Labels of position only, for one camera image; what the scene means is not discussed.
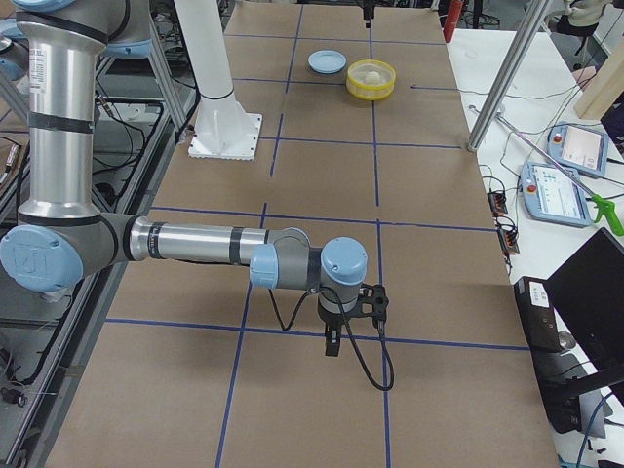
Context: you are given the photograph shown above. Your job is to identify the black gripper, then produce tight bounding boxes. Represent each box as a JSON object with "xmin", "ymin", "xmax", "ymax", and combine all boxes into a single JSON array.
[{"xmin": 319, "ymin": 309, "xmax": 345, "ymax": 357}]

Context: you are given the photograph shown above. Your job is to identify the white steamed bun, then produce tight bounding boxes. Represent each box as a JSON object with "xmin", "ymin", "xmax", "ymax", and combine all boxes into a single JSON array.
[{"xmin": 365, "ymin": 71, "xmax": 381, "ymax": 86}]

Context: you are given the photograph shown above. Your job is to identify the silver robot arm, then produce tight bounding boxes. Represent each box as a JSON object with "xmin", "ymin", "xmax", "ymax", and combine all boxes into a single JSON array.
[{"xmin": 1, "ymin": 1, "xmax": 371, "ymax": 356}]

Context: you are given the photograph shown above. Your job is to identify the yellow plastic steamer basket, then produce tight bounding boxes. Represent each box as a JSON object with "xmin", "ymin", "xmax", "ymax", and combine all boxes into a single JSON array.
[{"xmin": 345, "ymin": 58, "xmax": 397, "ymax": 101}]

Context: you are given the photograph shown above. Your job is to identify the light blue plate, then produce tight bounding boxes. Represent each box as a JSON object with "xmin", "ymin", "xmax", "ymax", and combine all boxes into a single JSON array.
[{"xmin": 307, "ymin": 50, "xmax": 347, "ymax": 74}]

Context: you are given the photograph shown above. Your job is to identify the red fire extinguisher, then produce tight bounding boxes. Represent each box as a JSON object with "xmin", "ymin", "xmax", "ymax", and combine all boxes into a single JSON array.
[{"xmin": 443, "ymin": 0, "xmax": 464, "ymax": 44}]

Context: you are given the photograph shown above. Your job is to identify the brown paper table cover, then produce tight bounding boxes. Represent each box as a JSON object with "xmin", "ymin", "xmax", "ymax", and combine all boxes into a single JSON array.
[{"xmin": 47, "ymin": 3, "xmax": 558, "ymax": 467}]

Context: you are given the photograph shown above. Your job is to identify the black usb hub right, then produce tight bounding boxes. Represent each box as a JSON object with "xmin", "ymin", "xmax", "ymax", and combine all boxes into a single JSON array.
[{"xmin": 497, "ymin": 229, "xmax": 520, "ymax": 256}]

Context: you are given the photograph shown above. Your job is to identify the black usb hub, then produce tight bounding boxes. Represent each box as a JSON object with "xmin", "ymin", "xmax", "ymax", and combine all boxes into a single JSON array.
[
  {"xmin": 497, "ymin": 229, "xmax": 520, "ymax": 256},
  {"xmin": 487, "ymin": 191, "xmax": 508, "ymax": 216}
]

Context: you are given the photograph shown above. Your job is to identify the black computer box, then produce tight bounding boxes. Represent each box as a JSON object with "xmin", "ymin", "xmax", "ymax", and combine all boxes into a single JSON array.
[{"xmin": 514, "ymin": 276, "xmax": 562, "ymax": 353}]

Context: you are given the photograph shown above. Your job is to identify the black usb hub left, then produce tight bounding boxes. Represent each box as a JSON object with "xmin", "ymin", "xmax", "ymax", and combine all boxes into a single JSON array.
[{"xmin": 487, "ymin": 191, "xmax": 508, "ymax": 216}]

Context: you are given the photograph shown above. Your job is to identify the black monitor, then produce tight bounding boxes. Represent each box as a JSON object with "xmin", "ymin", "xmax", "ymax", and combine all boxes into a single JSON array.
[{"xmin": 545, "ymin": 228, "xmax": 623, "ymax": 370}]

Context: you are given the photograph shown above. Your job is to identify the near blue teach pendant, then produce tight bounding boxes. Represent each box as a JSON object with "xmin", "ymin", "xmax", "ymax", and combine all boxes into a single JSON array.
[{"xmin": 520, "ymin": 161, "xmax": 593, "ymax": 228}]

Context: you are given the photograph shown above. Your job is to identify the blue teach pendant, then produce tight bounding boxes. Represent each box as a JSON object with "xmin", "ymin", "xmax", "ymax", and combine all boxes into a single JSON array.
[
  {"xmin": 520, "ymin": 161, "xmax": 593, "ymax": 228},
  {"xmin": 547, "ymin": 122, "xmax": 608, "ymax": 178}
]

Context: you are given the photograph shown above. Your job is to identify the far blue teach pendant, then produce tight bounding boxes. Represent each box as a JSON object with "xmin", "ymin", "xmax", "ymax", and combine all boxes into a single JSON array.
[{"xmin": 547, "ymin": 122, "xmax": 608, "ymax": 178}]

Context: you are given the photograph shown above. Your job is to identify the metal reacher grabber stick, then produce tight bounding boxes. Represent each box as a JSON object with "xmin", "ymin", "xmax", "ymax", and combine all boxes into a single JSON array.
[{"xmin": 495, "ymin": 112, "xmax": 623, "ymax": 236}]

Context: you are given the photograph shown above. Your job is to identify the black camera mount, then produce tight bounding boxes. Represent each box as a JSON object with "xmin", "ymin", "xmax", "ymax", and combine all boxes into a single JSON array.
[{"xmin": 347, "ymin": 284, "xmax": 389, "ymax": 328}]

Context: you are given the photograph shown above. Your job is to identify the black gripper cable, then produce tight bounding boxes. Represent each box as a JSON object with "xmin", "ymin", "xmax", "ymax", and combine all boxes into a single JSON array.
[{"xmin": 267, "ymin": 285, "xmax": 396, "ymax": 392}]

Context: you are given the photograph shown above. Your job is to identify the aluminium frame post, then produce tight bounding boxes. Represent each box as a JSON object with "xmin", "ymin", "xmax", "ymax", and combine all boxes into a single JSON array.
[{"xmin": 467, "ymin": 0, "xmax": 557, "ymax": 152}]

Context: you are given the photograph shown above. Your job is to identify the white camera pedestal column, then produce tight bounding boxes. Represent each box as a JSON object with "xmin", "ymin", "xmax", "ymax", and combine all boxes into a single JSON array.
[{"xmin": 175, "ymin": 0, "xmax": 234, "ymax": 100}]

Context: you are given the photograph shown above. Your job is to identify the white pedestal base plate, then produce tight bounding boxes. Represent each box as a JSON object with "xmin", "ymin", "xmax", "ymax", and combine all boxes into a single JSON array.
[{"xmin": 188, "ymin": 110, "xmax": 262, "ymax": 161}]

